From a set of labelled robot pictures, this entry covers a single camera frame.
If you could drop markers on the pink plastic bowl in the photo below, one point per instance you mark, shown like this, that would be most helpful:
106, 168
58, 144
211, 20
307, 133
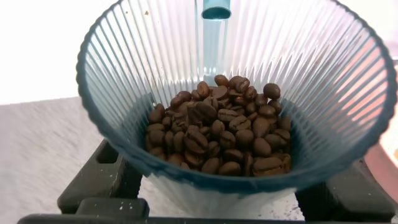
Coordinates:
385, 168

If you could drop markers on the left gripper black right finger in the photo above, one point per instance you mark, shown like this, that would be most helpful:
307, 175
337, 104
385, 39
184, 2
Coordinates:
351, 196

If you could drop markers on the ribbed translucent teal cup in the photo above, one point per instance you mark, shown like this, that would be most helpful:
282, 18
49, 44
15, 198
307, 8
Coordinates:
280, 49

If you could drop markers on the brown coffee beans pile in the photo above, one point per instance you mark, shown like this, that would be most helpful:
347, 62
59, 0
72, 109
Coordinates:
224, 130

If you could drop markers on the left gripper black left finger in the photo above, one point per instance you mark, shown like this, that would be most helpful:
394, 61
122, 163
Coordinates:
102, 180

